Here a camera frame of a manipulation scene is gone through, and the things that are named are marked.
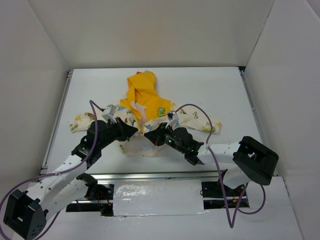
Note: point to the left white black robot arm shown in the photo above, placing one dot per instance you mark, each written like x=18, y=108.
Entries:
x=27, y=212

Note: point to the white foil covered panel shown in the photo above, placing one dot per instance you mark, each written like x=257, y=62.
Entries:
x=157, y=198

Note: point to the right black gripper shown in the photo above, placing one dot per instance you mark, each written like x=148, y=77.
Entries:
x=161, y=132

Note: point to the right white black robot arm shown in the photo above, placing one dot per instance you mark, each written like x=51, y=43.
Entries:
x=254, y=162

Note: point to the yellow hooded printed child jacket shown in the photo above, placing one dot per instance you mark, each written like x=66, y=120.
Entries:
x=145, y=110

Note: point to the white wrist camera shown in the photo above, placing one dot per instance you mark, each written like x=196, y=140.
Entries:
x=172, y=119
x=108, y=114

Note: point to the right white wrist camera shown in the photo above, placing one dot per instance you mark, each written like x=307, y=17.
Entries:
x=172, y=119

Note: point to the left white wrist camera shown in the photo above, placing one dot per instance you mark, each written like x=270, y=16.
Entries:
x=108, y=114

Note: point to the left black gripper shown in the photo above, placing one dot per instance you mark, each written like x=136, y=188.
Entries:
x=120, y=129

